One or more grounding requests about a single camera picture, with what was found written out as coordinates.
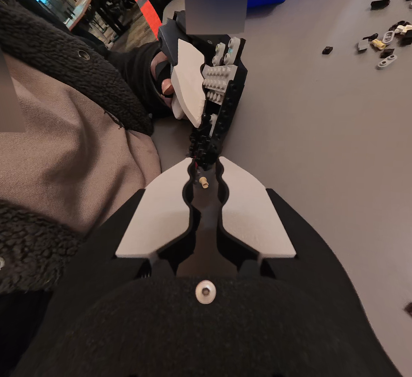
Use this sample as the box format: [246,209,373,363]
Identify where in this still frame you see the pile of small toy bricks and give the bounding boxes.
[356,20,412,70]

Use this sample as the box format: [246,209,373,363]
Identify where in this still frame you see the person's beige sweatshirt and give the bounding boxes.
[0,53,162,234]

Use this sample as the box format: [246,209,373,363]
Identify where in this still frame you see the person's left hand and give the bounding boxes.
[151,52,177,107]

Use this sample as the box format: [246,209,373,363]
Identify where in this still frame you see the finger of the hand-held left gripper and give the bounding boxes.
[170,39,207,128]

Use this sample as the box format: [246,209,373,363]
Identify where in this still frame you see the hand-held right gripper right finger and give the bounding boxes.
[216,156,297,271]

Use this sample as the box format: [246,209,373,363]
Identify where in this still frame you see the red curved chair back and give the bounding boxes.
[116,0,169,40]

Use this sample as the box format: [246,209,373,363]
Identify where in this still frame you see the toy brick car chassis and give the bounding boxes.
[186,36,249,188]

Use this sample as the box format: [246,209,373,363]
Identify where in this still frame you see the person's black fleece jacket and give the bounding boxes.
[0,0,155,294]

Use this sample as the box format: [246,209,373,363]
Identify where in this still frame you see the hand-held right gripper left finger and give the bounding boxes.
[115,157,203,271]

